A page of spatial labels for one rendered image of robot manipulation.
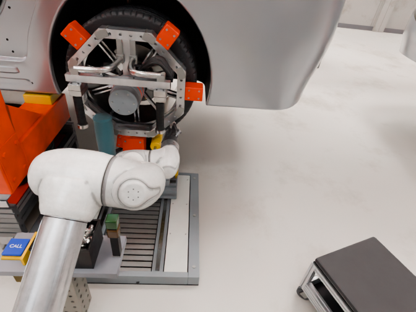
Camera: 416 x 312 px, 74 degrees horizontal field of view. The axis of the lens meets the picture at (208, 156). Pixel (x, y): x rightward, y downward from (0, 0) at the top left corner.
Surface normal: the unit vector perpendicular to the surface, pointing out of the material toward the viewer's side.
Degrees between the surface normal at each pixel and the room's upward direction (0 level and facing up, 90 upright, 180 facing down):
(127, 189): 64
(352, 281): 0
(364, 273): 0
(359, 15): 90
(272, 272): 0
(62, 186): 41
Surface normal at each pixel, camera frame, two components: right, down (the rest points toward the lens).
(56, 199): 0.00, -0.22
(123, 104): 0.04, 0.60
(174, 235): 0.10, -0.80
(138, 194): 0.18, 0.14
